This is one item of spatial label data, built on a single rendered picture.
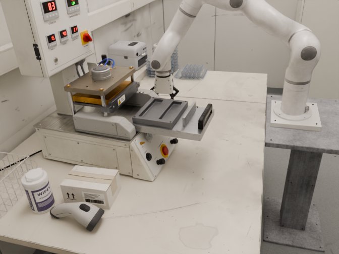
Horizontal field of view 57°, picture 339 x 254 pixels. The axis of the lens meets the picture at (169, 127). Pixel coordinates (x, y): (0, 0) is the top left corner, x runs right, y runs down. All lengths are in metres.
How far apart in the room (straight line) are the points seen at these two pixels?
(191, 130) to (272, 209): 1.24
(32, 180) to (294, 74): 1.22
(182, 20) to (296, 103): 0.69
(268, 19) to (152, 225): 0.99
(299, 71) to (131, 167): 0.89
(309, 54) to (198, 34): 2.38
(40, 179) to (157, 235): 0.44
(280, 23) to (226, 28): 2.20
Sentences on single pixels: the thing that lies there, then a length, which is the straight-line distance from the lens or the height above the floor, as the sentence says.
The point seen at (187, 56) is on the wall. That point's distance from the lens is 3.86.
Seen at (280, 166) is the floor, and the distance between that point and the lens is 2.70.
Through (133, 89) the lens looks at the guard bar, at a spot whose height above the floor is 1.03.
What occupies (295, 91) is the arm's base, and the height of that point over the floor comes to 0.93.
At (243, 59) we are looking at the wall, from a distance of 3.78.
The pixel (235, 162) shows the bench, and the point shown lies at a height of 0.75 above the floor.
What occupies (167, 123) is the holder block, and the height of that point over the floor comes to 0.99.
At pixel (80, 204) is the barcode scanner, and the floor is 0.83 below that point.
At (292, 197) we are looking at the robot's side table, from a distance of 2.02.
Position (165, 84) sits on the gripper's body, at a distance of 1.66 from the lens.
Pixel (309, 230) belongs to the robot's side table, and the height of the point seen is 0.01.
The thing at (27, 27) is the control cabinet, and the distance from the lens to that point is 1.27.
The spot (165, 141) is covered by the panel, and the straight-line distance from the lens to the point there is 1.41.
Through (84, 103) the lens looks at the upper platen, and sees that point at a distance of 1.32.
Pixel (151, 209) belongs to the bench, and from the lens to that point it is 1.17.
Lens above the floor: 1.56
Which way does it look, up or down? 30 degrees down
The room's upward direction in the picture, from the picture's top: 3 degrees counter-clockwise
